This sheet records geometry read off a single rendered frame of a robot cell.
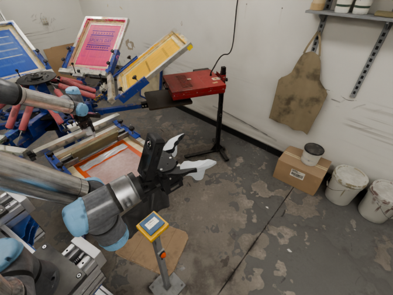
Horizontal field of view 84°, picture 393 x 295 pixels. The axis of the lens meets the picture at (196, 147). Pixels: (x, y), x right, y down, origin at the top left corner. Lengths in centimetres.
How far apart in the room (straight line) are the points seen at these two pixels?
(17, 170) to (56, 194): 10
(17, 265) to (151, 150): 47
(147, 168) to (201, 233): 185
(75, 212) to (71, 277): 43
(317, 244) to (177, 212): 141
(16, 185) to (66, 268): 44
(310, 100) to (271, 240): 150
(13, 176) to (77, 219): 16
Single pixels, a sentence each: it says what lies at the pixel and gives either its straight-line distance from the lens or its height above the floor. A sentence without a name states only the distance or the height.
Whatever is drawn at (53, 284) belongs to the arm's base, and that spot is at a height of 128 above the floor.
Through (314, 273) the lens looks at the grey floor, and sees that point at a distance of 240.
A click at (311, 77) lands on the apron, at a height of 117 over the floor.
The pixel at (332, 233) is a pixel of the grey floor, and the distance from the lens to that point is 269.
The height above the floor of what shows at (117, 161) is 96.
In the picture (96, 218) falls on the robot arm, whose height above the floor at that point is 163.
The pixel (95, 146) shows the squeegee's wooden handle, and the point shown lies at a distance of 175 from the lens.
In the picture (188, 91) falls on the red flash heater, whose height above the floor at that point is 109.
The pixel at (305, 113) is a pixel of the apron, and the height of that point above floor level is 78.
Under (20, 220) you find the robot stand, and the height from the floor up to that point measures 112.
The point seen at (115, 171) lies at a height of 96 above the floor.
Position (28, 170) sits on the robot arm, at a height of 171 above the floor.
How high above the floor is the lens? 204
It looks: 40 degrees down
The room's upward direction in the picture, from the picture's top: straight up
